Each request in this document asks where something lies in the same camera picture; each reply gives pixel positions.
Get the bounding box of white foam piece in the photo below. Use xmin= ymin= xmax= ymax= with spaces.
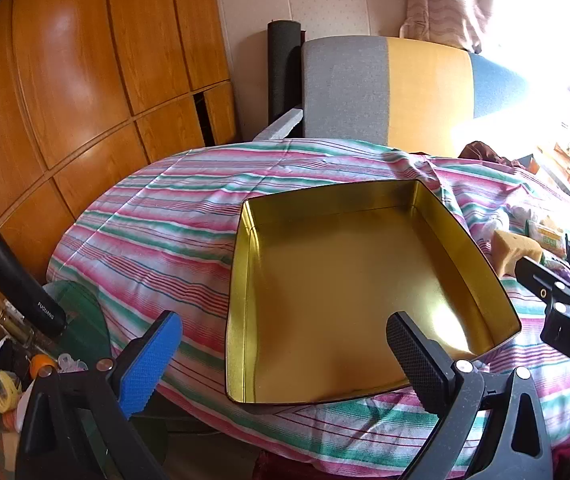
xmin=252 ymin=107 xmax=306 ymax=142

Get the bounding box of green yellow cracker packet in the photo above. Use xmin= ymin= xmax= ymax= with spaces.
xmin=528 ymin=220 xmax=568 ymax=256

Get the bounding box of orange round lid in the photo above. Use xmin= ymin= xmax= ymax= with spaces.
xmin=31 ymin=354 xmax=59 ymax=377

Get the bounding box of black rolled mat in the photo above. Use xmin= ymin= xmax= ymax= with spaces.
xmin=266 ymin=20 xmax=302 ymax=131

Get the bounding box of black thermos bottle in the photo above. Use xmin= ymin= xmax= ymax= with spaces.
xmin=0 ymin=220 xmax=68 ymax=338

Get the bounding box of striped bedsheet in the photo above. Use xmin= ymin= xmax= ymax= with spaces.
xmin=45 ymin=137 xmax=570 ymax=476

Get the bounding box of wooden wardrobe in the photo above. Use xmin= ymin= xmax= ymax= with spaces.
xmin=0 ymin=0 xmax=238 ymax=311

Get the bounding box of white plastic-wrapped ball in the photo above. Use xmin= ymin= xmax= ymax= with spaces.
xmin=482 ymin=210 xmax=511 ymax=237

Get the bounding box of gold tin box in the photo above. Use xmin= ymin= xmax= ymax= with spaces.
xmin=225 ymin=179 xmax=522 ymax=406

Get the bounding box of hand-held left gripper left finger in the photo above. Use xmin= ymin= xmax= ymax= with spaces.
xmin=15 ymin=310 xmax=183 ymax=480

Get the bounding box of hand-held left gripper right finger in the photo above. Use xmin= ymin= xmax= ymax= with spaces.
xmin=385 ymin=311 xmax=553 ymax=480

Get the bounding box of yellow white bundle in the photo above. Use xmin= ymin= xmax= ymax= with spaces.
xmin=0 ymin=370 xmax=22 ymax=414

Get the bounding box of yellow sponge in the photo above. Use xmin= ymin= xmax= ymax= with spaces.
xmin=490 ymin=230 xmax=543 ymax=278

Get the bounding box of glass bottle with gold cap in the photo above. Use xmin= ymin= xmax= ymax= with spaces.
xmin=0 ymin=296 xmax=34 ymax=348

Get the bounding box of pink patterned curtain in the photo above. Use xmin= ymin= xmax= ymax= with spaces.
xmin=400 ymin=0 xmax=496 ymax=53

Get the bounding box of dark brown cloth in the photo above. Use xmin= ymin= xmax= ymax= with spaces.
xmin=458 ymin=140 xmax=533 ymax=171

